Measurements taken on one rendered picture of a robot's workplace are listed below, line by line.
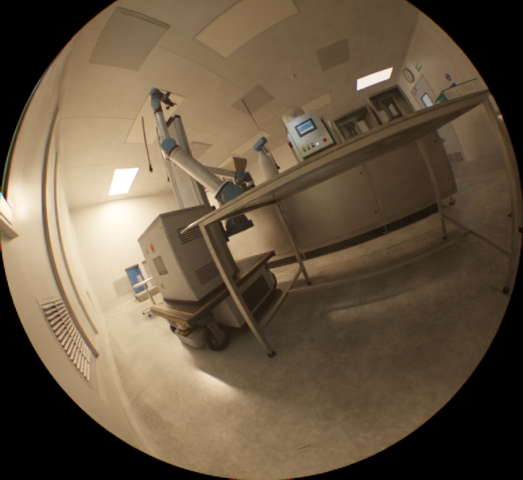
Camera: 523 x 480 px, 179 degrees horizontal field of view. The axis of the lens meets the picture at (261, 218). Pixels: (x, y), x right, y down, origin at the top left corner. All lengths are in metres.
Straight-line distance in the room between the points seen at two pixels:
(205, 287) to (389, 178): 1.65
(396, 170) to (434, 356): 1.43
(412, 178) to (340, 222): 0.84
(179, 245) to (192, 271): 0.16
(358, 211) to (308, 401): 1.46
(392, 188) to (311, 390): 1.56
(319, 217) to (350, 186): 0.43
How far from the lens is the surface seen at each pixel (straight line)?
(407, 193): 1.73
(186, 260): 0.92
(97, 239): 4.96
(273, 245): 1.89
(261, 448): 0.68
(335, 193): 1.61
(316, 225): 1.68
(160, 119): 1.65
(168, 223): 0.92
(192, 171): 1.16
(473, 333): 0.79
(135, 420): 1.09
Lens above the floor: 0.61
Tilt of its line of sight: level
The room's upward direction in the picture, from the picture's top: 23 degrees counter-clockwise
